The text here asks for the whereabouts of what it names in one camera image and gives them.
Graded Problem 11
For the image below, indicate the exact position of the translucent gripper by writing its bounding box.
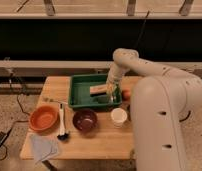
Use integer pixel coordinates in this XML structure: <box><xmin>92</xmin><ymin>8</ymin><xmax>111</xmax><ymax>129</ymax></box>
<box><xmin>106</xmin><ymin>81</ymin><xmax>119</xmax><ymax>102</ymax></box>

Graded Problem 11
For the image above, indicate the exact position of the wooden board eraser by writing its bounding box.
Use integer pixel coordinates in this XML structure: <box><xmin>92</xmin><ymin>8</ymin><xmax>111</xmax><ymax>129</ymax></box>
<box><xmin>90</xmin><ymin>84</ymin><xmax>107</xmax><ymax>95</ymax></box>

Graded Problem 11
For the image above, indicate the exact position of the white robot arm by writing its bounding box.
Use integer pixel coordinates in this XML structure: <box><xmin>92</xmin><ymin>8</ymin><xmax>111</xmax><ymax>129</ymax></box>
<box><xmin>107</xmin><ymin>48</ymin><xmax>202</xmax><ymax>171</ymax></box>

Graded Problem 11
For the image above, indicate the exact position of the green plastic tray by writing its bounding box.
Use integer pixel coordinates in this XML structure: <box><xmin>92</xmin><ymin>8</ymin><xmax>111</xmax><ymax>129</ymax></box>
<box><xmin>68</xmin><ymin>74</ymin><xmax>122</xmax><ymax>110</ymax></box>

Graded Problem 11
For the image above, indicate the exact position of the orange peach fruit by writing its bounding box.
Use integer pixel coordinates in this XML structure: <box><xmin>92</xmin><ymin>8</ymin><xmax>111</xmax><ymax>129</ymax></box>
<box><xmin>122</xmin><ymin>90</ymin><xmax>131</xmax><ymax>100</ymax></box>

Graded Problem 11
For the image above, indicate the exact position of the white cup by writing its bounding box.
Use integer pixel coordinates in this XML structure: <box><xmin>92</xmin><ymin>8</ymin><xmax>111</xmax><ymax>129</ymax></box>
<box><xmin>110</xmin><ymin>108</ymin><xmax>127</xmax><ymax>127</ymax></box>

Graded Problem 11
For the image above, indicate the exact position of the dark brown bowl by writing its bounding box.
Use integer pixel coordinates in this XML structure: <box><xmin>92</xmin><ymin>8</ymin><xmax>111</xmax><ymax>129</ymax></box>
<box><xmin>72</xmin><ymin>108</ymin><xmax>97</xmax><ymax>133</ymax></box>

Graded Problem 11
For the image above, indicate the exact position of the orange bowl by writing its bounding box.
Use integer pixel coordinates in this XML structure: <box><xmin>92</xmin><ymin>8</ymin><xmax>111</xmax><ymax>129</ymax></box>
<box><xmin>29</xmin><ymin>105</ymin><xmax>58</xmax><ymax>132</ymax></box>

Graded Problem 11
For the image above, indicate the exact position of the grey cloth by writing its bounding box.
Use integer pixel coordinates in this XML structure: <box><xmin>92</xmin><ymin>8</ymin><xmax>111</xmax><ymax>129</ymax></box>
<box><xmin>30</xmin><ymin>135</ymin><xmax>60</xmax><ymax>163</ymax></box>

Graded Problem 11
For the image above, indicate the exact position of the black adapter on floor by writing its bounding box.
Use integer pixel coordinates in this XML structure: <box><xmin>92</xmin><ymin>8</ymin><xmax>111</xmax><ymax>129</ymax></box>
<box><xmin>0</xmin><ymin>132</ymin><xmax>8</xmax><ymax>146</ymax></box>

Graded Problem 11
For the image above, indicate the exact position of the white-handled brush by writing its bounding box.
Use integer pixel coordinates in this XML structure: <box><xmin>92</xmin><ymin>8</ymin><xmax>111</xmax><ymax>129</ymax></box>
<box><xmin>57</xmin><ymin>104</ymin><xmax>70</xmax><ymax>141</ymax></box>

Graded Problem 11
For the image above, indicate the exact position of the black hanging cable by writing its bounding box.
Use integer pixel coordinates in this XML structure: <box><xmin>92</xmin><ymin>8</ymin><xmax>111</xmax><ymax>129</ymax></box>
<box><xmin>133</xmin><ymin>9</ymin><xmax>151</xmax><ymax>51</ymax></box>

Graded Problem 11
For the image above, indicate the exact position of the black floor cable left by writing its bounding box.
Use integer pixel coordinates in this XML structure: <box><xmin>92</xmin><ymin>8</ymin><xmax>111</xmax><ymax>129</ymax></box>
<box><xmin>0</xmin><ymin>71</ymin><xmax>32</xmax><ymax>161</ymax></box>

